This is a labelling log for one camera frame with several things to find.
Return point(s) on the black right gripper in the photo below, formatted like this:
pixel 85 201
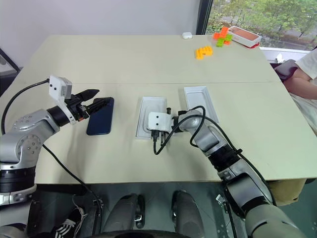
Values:
pixel 169 110

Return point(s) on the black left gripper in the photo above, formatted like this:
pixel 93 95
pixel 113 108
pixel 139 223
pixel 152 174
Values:
pixel 75 107

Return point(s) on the dark blue smartphone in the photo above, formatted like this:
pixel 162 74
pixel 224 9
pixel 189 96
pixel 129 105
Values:
pixel 101 122

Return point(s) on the white smartphone box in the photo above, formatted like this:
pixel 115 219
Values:
pixel 198 96

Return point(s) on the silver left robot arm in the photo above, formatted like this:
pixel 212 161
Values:
pixel 27 138

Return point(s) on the person bare forearm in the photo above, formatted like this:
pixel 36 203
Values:
pixel 298 85

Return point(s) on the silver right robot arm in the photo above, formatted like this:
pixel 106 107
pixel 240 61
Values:
pixel 250 188

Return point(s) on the dark rounded shape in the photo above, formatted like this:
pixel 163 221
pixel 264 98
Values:
pixel 187 215

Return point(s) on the silver metal clamp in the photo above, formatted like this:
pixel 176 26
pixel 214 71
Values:
pixel 221 202

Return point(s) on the yellow-orange toy block stack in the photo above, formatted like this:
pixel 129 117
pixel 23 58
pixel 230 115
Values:
pixel 201 53

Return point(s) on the white earbuds case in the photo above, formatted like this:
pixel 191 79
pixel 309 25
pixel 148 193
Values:
pixel 187 35

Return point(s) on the green toy block piece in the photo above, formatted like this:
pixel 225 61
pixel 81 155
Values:
pixel 226 39

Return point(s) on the orange toy block piece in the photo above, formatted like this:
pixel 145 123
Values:
pixel 223 32

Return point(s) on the black shoe with white stripes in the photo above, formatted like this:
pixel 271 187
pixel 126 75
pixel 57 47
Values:
pixel 65 225

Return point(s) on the person tan trouser leg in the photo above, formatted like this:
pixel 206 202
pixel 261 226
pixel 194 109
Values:
pixel 284 193

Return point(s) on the dark grey chair armrest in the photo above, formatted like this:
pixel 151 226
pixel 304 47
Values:
pixel 284 69

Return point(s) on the crumpled white tissue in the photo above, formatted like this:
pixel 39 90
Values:
pixel 280 57

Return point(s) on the white window sill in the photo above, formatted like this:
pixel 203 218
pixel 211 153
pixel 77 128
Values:
pixel 292 52

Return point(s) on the person in white shirt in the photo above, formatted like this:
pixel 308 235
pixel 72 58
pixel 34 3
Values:
pixel 309 63

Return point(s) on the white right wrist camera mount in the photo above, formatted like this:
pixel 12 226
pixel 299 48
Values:
pixel 158 122

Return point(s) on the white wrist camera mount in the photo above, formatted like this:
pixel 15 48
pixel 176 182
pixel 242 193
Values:
pixel 158 122
pixel 55 86

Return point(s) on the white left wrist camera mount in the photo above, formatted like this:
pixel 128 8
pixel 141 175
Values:
pixel 55 86

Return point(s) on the dark furniture frame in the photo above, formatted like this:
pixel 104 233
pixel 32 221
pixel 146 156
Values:
pixel 6 62

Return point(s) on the black window frame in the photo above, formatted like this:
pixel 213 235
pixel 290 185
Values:
pixel 204 15

